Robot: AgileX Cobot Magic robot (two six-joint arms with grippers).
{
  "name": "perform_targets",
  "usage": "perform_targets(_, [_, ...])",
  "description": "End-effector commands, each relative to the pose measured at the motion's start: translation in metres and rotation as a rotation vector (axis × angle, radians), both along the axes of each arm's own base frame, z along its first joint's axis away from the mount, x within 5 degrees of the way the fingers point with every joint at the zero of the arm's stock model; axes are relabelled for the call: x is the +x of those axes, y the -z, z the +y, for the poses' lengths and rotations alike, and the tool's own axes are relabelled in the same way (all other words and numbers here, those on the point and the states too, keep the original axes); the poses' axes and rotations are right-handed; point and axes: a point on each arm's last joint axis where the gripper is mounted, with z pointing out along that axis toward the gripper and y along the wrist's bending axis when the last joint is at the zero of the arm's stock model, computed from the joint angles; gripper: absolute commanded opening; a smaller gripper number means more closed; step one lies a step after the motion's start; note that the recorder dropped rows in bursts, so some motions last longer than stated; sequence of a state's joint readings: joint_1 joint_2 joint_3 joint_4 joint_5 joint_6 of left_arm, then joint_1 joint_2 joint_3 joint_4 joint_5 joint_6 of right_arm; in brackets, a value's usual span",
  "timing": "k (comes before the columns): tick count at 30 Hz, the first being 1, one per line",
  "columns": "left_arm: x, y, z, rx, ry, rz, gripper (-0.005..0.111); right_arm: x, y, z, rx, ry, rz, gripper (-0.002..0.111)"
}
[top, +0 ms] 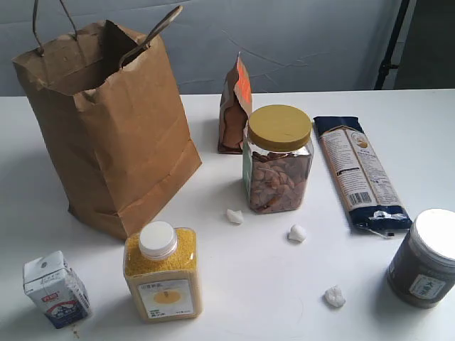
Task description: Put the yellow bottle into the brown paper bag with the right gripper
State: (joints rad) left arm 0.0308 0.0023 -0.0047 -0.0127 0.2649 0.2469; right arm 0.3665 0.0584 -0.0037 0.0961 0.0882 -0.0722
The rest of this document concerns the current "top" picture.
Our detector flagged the yellow millet bottle white cap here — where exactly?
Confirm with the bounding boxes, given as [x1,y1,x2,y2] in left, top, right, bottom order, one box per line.
[123,221,202,323]

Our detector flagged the brown paper bag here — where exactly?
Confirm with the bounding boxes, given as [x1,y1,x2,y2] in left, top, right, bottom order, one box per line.
[13,6,201,239]

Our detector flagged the white crumpled lump left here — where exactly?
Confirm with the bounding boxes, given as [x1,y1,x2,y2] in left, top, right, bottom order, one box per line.
[226,209,244,224]

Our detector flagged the white crumpled lump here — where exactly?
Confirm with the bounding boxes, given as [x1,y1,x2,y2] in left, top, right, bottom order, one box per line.
[226,209,244,224]
[287,224,307,244]
[323,285,346,308]

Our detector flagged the almond jar yellow lid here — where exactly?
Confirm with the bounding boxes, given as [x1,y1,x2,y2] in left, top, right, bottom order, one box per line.
[242,104,314,214]

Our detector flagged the brown pouch orange label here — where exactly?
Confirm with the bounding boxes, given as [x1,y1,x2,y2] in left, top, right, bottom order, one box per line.
[218,53,252,154]

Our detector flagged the white crumpled lump middle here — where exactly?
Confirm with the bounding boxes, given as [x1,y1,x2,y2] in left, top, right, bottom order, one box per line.
[287,224,307,244]

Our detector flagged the dark blue noodle package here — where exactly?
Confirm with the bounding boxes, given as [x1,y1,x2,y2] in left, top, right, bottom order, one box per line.
[314,116,412,237]

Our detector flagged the white crumpled lump right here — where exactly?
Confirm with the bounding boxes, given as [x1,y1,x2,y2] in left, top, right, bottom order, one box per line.
[323,285,346,308]

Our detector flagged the black light stand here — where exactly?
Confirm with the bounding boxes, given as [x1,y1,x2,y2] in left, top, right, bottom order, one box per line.
[373,0,410,90]

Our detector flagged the white blue milk carton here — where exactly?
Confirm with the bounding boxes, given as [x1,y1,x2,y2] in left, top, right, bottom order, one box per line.
[23,251,92,329]

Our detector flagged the dark jar white lid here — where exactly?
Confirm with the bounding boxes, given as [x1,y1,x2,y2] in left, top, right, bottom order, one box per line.
[387,209,454,309]

